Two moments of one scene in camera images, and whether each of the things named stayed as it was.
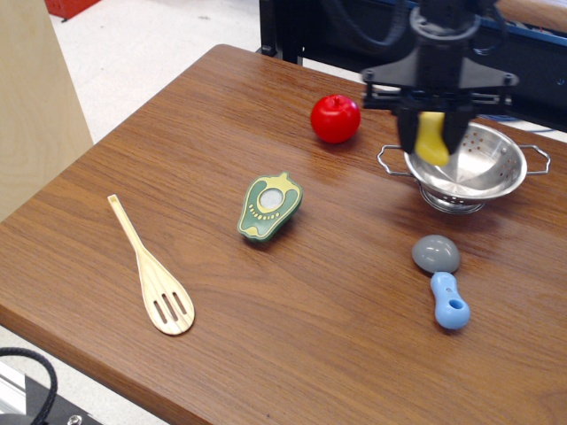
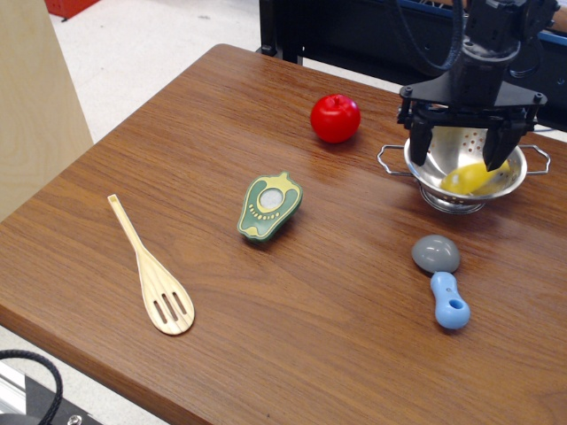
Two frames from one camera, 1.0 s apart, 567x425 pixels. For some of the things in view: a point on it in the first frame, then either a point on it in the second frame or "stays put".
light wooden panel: x=42 y=127 stays put
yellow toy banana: x=431 y=144 to x=472 y=178
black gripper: x=437 y=77 to x=475 y=92
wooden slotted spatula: x=168 y=300 stays put
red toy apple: x=335 y=118 stays put
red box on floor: x=66 y=9 stays put
